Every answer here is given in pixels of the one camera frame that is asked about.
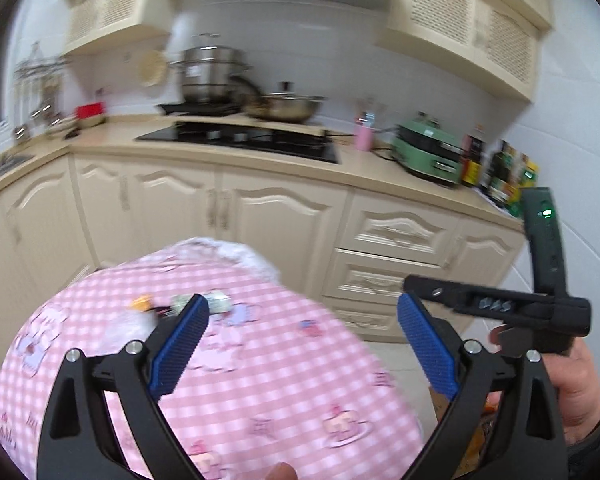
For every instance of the steel sink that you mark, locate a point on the steel sink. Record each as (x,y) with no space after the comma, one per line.
(2,167)

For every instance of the cream kitchen base cabinet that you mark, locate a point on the cream kitchen base cabinet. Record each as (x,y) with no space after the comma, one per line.
(280,220)

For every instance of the hanging utensil rack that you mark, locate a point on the hanging utensil rack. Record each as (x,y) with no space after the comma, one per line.
(40,75)

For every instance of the round straw trivet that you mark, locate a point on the round straw trivet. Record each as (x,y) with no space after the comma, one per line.
(153,67)

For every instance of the red box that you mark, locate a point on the red box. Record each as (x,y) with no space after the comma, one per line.
(91,112)

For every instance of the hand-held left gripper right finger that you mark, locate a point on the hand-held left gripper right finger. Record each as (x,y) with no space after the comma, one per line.
(427,350)

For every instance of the steel wok with lid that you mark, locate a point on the steel wok with lid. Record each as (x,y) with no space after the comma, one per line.
(285,107)

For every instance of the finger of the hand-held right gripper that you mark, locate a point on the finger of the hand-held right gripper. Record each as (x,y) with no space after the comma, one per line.
(432,290)

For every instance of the cream lattice wall cabinet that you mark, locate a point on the cream lattice wall cabinet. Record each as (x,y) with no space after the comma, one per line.
(470,25)
(115,10)

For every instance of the green and white wrapper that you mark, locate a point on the green and white wrapper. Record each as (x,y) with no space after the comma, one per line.
(217,302)

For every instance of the pink utensil holder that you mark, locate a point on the pink utensil holder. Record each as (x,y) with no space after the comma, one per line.
(365,137)

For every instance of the yellow wrapper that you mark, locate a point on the yellow wrapper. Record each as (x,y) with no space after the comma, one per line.
(141,304)

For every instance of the pink checked tablecloth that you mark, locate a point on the pink checked tablecloth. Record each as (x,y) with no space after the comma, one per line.
(280,370)

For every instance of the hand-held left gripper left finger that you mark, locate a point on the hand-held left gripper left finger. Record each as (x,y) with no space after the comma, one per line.
(180,350)

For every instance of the black gas stove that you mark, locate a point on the black gas stove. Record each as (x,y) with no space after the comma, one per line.
(240,142)

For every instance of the black induction cooker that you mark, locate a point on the black induction cooker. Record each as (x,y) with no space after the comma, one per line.
(200,108)

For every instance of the brown cardboard box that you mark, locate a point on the brown cardboard box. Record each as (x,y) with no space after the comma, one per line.
(440,405)

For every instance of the steel steamer pot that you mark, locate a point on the steel steamer pot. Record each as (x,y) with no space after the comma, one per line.
(210,75)

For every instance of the person's right hand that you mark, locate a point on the person's right hand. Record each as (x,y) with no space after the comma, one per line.
(577,395)

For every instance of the green electric cooker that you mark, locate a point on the green electric cooker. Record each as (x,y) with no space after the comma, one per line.
(427,152)

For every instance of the person's left hand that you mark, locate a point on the person's left hand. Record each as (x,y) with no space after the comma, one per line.
(281,472)

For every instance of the row of condiment bottles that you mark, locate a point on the row of condiment bottles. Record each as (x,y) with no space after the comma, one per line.
(500,175)

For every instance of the person's right forearm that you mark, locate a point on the person's right forearm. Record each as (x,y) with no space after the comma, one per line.
(592,450)

